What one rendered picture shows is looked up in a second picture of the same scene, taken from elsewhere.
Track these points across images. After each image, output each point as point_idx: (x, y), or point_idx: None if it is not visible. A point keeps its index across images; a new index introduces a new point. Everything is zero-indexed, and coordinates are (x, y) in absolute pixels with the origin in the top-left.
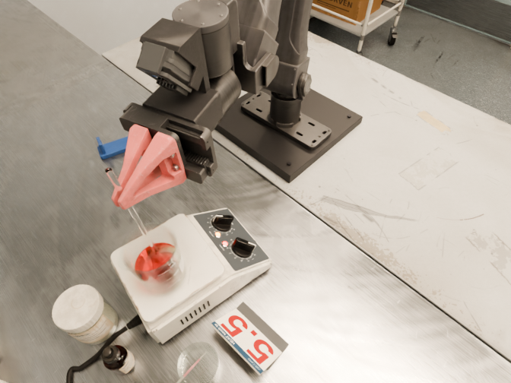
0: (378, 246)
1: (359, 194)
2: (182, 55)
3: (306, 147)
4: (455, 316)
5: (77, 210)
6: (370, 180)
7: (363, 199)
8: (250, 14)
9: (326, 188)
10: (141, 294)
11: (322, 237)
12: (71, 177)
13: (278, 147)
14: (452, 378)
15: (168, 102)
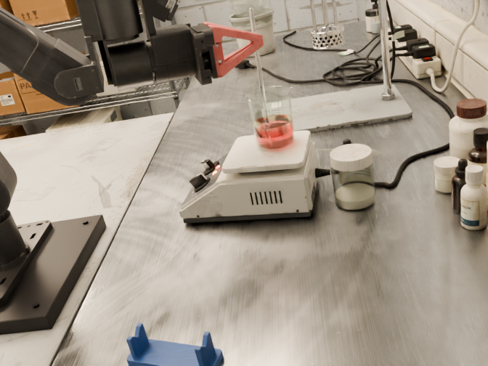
0: (133, 173)
1: (86, 199)
2: None
3: (50, 226)
4: (157, 143)
5: (312, 298)
6: (62, 203)
7: (89, 195)
8: (46, 35)
9: (92, 211)
10: (300, 139)
11: (150, 188)
12: (286, 351)
13: (64, 240)
14: (194, 131)
15: (177, 28)
